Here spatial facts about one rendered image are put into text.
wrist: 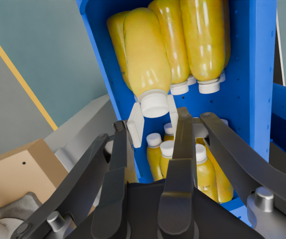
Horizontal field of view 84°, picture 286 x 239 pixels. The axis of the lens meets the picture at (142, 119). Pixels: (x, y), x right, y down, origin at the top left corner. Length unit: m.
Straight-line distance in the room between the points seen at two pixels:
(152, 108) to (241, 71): 0.25
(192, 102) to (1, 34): 1.73
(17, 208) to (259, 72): 0.69
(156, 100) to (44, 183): 0.48
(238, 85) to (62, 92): 1.52
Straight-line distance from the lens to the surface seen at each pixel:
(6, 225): 0.65
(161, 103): 0.20
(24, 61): 1.84
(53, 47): 1.66
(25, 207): 0.67
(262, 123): 0.28
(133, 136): 0.16
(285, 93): 1.01
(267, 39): 0.25
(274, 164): 1.94
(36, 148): 0.59
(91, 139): 0.83
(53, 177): 0.60
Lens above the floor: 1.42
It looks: 66 degrees down
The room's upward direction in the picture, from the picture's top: 168 degrees counter-clockwise
